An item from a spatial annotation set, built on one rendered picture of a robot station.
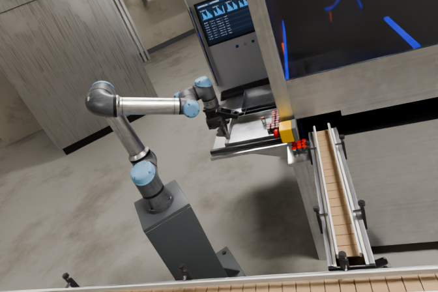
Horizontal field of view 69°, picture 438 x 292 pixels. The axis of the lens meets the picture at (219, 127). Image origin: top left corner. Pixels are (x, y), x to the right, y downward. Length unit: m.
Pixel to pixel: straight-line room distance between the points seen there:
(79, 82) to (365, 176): 3.79
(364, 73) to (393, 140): 0.36
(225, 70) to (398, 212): 1.47
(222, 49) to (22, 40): 2.82
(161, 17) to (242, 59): 6.18
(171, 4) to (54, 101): 4.72
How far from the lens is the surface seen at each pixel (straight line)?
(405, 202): 1.90
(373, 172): 1.72
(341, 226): 1.12
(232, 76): 2.50
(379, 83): 1.46
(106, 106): 1.41
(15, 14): 4.59
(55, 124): 4.81
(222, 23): 2.38
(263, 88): 2.15
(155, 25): 8.48
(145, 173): 1.55
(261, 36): 1.33
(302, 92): 1.42
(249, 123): 1.83
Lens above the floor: 1.79
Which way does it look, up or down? 29 degrees down
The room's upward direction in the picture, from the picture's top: 22 degrees counter-clockwise
